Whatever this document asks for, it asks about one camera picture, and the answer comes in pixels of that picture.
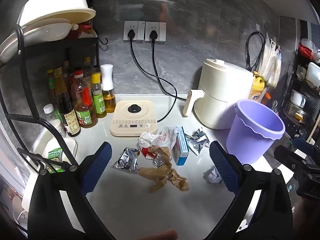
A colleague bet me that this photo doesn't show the hanging plastic bags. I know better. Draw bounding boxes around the hanging plastic bags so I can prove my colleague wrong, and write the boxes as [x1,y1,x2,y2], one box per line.
[257,32,282,88]

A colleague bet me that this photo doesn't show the black fryer power cable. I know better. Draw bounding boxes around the black fryer power cable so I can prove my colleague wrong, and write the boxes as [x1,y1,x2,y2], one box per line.
[149,29,187,102]

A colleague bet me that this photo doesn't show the black cooker power cable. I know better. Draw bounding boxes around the black cooker power cable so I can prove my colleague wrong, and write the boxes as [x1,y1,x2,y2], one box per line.
[127,29,179,124]

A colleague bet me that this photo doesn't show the blue cardboard box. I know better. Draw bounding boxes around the blue cardboard box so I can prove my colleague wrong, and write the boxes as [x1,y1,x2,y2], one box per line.
[172,127,190,166]

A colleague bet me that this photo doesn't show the plain silver foil wrapper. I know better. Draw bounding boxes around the plain silver foil wrapper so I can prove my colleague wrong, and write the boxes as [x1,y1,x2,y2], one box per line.
[184,129,210,155]

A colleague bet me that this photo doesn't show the small foil ball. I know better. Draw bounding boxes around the small foil ball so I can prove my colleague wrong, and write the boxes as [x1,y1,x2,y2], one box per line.
[153,155,173,168]

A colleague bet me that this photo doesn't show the black metal rack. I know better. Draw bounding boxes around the black metal rack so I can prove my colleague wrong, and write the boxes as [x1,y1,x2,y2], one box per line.
[0,0,108,178]

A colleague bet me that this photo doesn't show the clear white-cap bottle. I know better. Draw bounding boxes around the clear white-cap bottle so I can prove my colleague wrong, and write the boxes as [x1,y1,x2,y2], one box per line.
[43,104,59,123]

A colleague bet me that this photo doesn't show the purple plastic bucket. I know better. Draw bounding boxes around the purple plastic bucket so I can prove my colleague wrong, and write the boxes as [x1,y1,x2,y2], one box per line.
[226,99,285,164]

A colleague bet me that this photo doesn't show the white plastic bag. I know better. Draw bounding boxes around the white plastic bag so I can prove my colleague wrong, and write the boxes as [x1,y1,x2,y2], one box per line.
[138,126,180,155]

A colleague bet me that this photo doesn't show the person's left hand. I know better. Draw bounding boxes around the person's left hand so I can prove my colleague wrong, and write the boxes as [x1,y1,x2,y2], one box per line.
[147,229,178,240]

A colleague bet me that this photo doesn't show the cream plastic basin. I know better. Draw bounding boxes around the cream plastic basin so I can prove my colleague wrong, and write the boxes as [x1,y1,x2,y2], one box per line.
[17,0,97,27]

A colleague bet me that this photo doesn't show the yellow detergent bottle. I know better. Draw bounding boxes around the yellow detergent bottle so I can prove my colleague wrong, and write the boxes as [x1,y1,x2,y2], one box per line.
[249,71,267,104]

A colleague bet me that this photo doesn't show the crumpled brown paper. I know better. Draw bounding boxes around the crumpled brown paper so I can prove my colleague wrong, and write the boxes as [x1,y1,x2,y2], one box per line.
[139,145,190,193]

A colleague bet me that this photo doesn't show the hanging black cable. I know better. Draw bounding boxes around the hanging black cable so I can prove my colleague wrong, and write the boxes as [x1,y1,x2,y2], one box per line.
[245,31,266,72]

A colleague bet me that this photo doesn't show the red-cap oil bottle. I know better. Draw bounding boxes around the red-cap oil bottle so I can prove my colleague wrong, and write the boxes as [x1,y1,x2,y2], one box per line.
[71,70,98,128]

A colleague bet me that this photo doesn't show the cream induction cooker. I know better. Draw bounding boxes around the cream induction cooker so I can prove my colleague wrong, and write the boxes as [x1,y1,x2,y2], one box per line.
[110,100,159,137]

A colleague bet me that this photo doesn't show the slim dark glass bottle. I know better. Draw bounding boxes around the slim dark glass bottle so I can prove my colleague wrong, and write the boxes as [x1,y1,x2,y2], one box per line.
[62,60,73,90]

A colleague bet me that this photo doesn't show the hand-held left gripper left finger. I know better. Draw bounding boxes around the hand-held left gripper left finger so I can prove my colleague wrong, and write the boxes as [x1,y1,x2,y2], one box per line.
[27,142,112,240]

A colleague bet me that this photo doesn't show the black storage shelf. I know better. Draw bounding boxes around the black storage shelf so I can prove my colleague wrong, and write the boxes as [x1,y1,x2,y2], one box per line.
[280,20,320,143]

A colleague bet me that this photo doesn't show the green food packet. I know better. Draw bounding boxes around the green food packet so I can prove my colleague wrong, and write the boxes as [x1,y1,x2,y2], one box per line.
[46,147,63,173]

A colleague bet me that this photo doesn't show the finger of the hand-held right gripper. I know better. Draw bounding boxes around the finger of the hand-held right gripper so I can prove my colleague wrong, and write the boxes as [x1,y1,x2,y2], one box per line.
[274,145,313,174]
[292,137,315,155]

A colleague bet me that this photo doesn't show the red paper carton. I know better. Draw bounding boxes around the red paper carton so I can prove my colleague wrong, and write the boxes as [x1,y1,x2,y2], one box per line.
[141,146,157,159]

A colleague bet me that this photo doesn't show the green-label glass bottle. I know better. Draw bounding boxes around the green-label glass bottle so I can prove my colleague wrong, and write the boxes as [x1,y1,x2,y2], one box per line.
[47,69,59,113]

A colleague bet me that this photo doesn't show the white-top oil spray bottle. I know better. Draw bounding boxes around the white-top oil spray bottle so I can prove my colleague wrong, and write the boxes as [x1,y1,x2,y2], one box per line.
[100,64,117,114]

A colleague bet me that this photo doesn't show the yellow-cap green-label oil bottle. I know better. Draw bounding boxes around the yellow-cap green-label oil bottle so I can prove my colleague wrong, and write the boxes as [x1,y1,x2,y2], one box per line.
[91,73,107,118]

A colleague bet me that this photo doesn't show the white plastic tray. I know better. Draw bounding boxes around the white plastic tray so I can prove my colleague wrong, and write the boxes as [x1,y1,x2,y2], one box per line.
[32,137,77,170]

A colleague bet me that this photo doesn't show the white mug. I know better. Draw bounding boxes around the white mug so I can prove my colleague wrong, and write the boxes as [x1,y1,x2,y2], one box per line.
[291,91,306,108]

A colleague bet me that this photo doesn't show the cream shallow dish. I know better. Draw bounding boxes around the cream shallow dish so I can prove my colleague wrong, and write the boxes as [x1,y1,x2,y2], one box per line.
[0,18,73,63]

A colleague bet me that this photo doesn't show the crumpled white paper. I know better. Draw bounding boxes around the crumpled white paper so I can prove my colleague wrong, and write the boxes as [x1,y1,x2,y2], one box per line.
[203,167,225,186]

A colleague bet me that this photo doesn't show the dark sauce bottle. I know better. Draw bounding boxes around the dark sauce bottle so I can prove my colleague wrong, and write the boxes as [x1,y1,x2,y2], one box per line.
[52,67,82,137]

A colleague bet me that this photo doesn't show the grey wall socket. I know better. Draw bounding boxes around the grey wall socket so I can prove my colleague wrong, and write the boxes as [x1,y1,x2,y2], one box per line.
[145,22,167,42]
[123,21,145,42]

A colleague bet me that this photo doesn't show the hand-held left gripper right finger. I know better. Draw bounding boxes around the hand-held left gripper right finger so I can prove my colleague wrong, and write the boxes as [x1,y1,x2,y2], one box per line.
[200,141,294,240]

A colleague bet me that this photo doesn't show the red seasoning packet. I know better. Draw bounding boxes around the red seasoning packet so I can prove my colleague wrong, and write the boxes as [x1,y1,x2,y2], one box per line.
[71,20,98,39]

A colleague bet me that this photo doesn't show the white air fryer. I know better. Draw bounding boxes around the white air fryer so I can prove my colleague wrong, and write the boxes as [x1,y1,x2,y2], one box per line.
[183,58,255,130]

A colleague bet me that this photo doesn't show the printed silver foil wrapper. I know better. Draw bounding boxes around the printed silver foil wrapper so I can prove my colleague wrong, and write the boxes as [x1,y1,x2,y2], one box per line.
[112,147,141,174]

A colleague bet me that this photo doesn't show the gold-cap oil bottle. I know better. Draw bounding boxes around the gold-cap oil bottle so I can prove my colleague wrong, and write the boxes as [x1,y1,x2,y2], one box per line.
[82,57,97,80]

